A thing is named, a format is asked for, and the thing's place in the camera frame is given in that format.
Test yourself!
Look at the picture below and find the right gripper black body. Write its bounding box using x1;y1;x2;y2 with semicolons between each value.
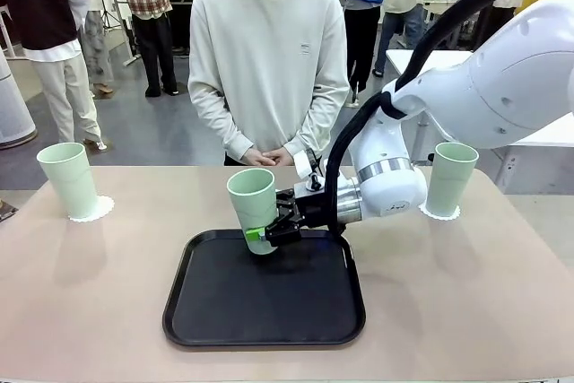
296;192;335;231

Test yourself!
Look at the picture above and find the pale green plastic cup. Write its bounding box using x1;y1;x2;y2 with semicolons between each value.
423;142;480;218
36;142;100;219
226;168;280;257

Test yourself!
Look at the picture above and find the white scalloped paper coaster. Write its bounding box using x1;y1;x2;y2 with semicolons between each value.
419;203;462;222
67;194;114;224

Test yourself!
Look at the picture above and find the person's left forearm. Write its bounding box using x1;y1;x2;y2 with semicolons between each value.
284;80;351;155

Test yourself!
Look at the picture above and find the person's right forearm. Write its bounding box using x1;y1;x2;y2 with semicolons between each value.
187;80;255;162

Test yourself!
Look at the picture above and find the person's left hand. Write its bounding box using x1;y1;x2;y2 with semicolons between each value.
267;145;295;165

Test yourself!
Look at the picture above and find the person's right hand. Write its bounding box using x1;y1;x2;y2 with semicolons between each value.
241;148;273;167

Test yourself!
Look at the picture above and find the black plastic serving tray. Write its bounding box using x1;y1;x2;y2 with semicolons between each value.
161;229;367;348

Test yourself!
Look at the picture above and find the person in beige sweatshirt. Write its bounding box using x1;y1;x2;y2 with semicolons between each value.
187;0;351;167

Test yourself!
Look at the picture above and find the bystander in blue jeans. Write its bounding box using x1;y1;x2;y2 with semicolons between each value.
374;0;449;79

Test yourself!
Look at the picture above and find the bystander in patterned grey trousers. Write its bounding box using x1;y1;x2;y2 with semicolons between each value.
66;0;116;97

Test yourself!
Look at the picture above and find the bystander in white top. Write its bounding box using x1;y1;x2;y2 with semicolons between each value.
473;0;539;50

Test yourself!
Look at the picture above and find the bystander in black shirt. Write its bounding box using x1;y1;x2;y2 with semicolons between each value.
0;0;107;151

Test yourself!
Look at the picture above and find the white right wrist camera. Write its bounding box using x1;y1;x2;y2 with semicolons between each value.
293;149;323;191

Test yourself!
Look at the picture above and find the black right arm cable sleeve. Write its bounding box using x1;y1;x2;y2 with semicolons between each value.
323;0;546;239

